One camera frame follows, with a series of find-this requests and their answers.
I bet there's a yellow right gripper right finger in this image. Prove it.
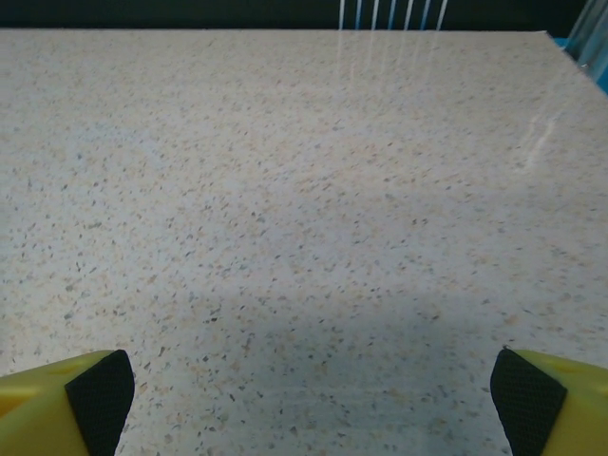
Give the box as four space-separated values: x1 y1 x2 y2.
488 348 608 456

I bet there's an aluminium right frame post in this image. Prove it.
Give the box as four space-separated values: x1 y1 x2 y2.
564 0 608 80

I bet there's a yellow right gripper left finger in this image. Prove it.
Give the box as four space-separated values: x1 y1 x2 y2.
0 349 136 456

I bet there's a blue right base strip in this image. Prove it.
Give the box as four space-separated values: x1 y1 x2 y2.
553 35 608 99

